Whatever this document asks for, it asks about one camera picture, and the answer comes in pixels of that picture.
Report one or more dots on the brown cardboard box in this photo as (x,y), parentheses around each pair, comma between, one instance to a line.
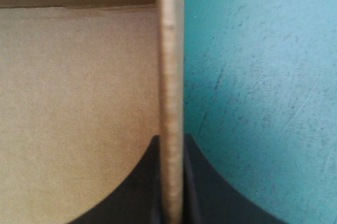
(79,89)

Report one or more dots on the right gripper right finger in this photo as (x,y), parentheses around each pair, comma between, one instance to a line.
(210,195)

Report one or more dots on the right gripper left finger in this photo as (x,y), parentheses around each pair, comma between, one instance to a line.
(137,195)

